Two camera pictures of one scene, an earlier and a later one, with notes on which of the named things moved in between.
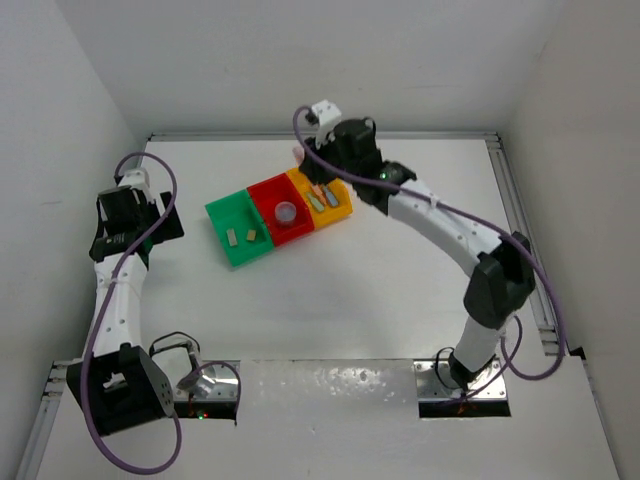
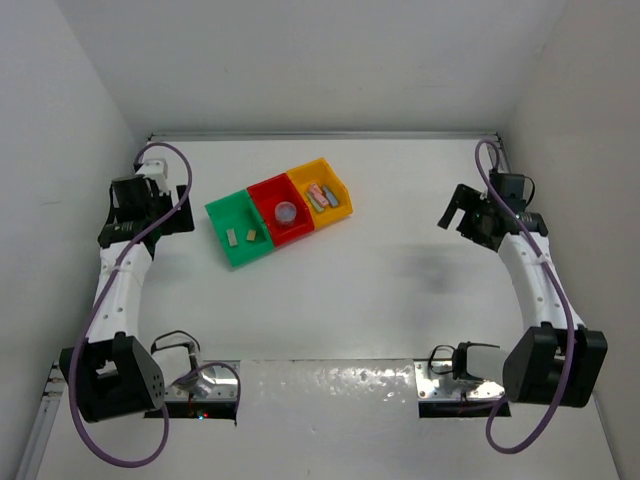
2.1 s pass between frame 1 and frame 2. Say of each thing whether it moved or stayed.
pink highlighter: moved
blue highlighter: stayed
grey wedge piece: stayed
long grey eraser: stayed
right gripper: moved
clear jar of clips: stayed
